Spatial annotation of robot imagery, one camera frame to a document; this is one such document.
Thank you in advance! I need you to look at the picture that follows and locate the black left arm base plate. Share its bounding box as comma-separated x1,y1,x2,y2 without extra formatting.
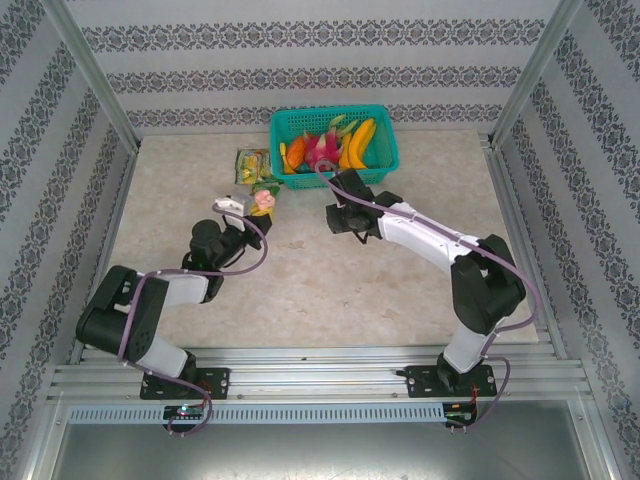
139,367,232,401

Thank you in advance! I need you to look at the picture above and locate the pink earbud charging case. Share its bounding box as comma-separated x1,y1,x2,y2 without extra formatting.
251,187,279,215

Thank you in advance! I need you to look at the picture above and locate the pink dragon fruit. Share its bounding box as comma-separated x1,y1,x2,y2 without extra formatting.
303,113,361,172

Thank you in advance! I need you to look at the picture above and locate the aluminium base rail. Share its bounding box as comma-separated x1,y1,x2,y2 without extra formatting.
47,344,596,404

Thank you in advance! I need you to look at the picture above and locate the aluminium side rail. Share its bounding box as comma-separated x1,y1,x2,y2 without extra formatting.
68,147,141,365
482,132,571,361

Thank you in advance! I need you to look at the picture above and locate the teal plastic mesh basket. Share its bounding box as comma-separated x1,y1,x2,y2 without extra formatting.
269,103,401,191

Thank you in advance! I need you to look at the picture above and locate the left controller board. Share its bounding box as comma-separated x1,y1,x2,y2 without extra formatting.
163,405,206,420

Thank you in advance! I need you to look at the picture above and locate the right controller board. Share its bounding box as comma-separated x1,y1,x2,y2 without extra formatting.
444,402,479,425

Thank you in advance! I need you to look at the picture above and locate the small green snack packet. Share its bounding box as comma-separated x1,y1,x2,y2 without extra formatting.
249,179,281,200

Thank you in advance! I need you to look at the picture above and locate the orange mango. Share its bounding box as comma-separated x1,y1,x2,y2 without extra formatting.
285,135,307,174

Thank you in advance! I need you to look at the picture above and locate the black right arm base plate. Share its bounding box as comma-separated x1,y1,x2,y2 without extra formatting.
405,364,499,400

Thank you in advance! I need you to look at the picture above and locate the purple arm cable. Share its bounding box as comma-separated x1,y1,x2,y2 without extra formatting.
117,202,269,440
313,159,542,436

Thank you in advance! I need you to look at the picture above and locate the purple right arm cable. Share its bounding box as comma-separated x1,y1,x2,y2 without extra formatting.
313,159,542,436

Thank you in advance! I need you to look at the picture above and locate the aluminium frame post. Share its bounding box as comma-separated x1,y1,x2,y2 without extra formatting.
40,0,141,154
487,0,587,150

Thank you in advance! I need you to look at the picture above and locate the yellow green snack packet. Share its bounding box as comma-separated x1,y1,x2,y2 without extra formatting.
234,147,274,186

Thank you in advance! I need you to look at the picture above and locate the controller board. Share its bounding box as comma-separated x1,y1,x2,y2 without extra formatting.
444,402,479,425
163,405,206,420

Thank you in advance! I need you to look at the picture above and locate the yellow banana bunch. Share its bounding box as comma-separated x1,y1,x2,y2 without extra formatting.
338,117,377,172

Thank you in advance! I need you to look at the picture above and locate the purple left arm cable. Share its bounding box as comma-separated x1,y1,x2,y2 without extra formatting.
117,202,269,440

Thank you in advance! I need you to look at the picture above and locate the grey slotted cable duct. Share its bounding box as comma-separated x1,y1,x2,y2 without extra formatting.
67,403,446,425

